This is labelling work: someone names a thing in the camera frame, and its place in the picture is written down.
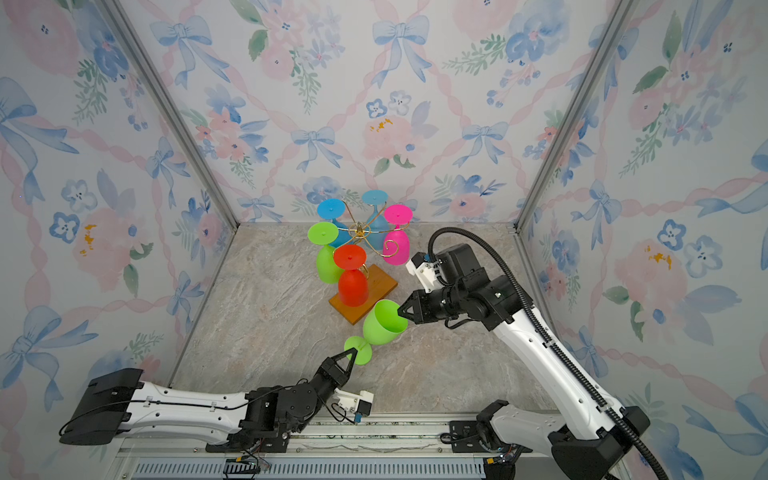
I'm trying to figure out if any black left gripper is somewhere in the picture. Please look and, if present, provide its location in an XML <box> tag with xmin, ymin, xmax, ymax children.
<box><xmin>295</xmin><ymin>349</ymin><xmax>357</xmax><ymax>436</ymax></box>

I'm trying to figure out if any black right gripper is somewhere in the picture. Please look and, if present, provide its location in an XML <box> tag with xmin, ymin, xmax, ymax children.
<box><xmin>396</xmin><ymin>289</ymin><xmax>467</xmax><ymax>326</ymax></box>

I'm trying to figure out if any green wine glass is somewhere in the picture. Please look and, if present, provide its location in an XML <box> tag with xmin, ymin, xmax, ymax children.
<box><xmin>308</xmin><ymin>221</ymin><xmax>343</xmax><ymax>284</ymax></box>
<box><xmin>344</xmin><ymin>300</ymin><xmax>408</xmax><ymax>365</ymax></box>

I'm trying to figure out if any pink wine glass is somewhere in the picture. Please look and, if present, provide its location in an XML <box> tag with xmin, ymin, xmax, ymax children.
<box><xmin>382</xmin><ymin>204</ymin><xmax>413</xmax><ymax>266</ymax></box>

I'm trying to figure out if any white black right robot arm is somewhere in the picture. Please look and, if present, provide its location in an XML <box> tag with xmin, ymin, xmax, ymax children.
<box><xmin>398</xmin><ymin>243</ymin><xmax>666</xmax><ymax>479</ymax></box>

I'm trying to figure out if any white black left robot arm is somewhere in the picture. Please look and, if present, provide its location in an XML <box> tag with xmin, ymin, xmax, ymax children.
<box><xmin>59</xmin><ymin>348</ymin><xmax>374</xmax><ymax>453</ymax></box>

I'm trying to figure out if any red wine glass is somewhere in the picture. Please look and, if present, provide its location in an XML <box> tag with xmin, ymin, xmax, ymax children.
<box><xmin>334</xmin><ymin>245</ymin><xmax>368</xmax><ymax>307</ymax></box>

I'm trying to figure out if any blue wine glass right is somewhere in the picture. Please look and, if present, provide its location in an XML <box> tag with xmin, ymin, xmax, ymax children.
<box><xmin>362</xmin><ymin>190</ymin><xmax>389</xmax><ymax>251</ymax></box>

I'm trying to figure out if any blue wine glass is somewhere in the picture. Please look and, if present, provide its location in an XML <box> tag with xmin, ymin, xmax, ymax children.
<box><xmin>362</xmin><ymin>190</ymin><xmax>389</xmax><ymax>251</ymax></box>
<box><xmin>317</xmin><ymin>198</ymin><xmax>351</xmax><ymax>248</ymax></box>

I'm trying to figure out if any blue wine glass left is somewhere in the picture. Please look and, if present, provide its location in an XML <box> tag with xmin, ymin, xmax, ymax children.
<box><xmin>317</xmin><ymin>198</ymin><xmax>351</xmax><ymax>248</ymax></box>

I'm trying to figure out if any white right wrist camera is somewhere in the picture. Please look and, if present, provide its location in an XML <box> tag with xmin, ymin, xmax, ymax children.
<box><xmin>406</xmin><ymin>252</ymin><xmax>445</xmax><ymax>293</ymax></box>

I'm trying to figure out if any gold wire rack wooden base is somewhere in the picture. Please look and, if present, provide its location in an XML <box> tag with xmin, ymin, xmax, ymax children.
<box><xmin>330</xmin><ymin>204</ymin><xmax>413</xmax><ymax>325</ymax></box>

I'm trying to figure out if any black corrugated cable conduit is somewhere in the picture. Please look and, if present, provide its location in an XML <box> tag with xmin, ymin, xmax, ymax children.
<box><xmin>427</xmin><ymin>226</ymin><xmax>667</xmax><ymax>480</ymax></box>

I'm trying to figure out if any aluminium rail base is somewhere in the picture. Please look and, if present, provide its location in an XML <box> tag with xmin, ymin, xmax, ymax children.
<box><xmin>105</xmin><ymin>413</ymin><xmax>565</xmax><ymax>479</ymax></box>

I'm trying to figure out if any aluminium corner post right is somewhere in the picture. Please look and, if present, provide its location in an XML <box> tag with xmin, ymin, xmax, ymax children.
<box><xmin>515</xmin><ymin>0</ymin><xmax>640</xmax><ymax>232</ymax></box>

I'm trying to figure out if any aluminium corner post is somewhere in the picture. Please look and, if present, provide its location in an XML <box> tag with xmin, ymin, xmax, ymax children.
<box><xmin>515</xmin><ymin>0</ymin><xmax>640</xmax><ymax>232</ymax></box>
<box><xmin>98</xmin><ymin>0</ymin><xmax>241</xmax><ymax>229</ymax></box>

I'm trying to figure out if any aluminium corner post left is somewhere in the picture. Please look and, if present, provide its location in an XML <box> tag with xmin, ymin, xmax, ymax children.
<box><xmin>98</xmin><ymin>0</ymin><xmax>241</xmax><ymax>229</ymax></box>

